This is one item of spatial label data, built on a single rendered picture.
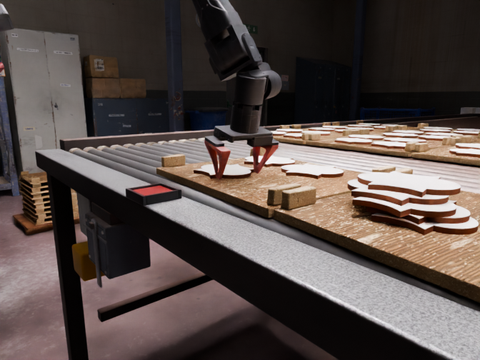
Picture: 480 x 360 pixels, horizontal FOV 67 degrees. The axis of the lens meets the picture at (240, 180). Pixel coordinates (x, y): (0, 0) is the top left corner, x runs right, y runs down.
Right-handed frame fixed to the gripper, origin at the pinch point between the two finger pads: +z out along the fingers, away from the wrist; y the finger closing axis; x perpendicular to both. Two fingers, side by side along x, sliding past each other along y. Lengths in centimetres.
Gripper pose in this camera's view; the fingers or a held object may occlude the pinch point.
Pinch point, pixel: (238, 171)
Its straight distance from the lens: 75.3
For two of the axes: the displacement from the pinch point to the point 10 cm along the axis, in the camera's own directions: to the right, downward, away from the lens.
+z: -1.3, 9.1, 4.0
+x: 5.6, 4.0, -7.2
